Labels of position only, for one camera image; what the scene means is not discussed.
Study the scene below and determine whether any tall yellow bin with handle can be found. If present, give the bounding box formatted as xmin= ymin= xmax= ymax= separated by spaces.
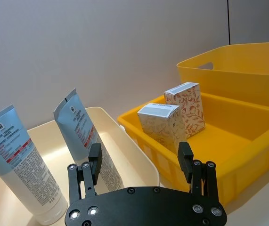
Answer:
xmin=176 ymin=41 xmax=269 ymax=110

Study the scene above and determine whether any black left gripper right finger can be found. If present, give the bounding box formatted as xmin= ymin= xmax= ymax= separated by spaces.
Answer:
xmin=177 ymin=141 xmax=220 ymax=203

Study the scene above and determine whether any shallow yellow plastic bin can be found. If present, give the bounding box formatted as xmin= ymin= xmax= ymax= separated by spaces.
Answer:
xmin=117 ymin=92 xmax=269 ymax=211

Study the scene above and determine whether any pale floral carton box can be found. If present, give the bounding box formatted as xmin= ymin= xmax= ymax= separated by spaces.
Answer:
xmin=137 ymin=103 xmax=186 ymax=152

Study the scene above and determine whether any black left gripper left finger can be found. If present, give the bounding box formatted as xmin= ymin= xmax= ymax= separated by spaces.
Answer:
xmin=67 ymin=143 xmax=102 ymax=205

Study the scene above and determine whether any red floral carton box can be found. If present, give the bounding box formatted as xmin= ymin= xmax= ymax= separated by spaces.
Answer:
xmin=163 ymin=81 xmax=206 ymax=139

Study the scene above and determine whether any cream plastic tray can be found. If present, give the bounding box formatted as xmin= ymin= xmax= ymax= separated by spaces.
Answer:
xmin=0 ymin=107 xmax=160 ymax=226

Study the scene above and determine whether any large blue white cream tube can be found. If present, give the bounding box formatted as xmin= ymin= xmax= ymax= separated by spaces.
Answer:
xmin=0 ymin=105 xmax=69 ymax=225

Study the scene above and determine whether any slim blue white cream tube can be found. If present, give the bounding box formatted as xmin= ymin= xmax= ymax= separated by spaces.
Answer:
xmin=53 ymin=89 xmax=123 ymax=192

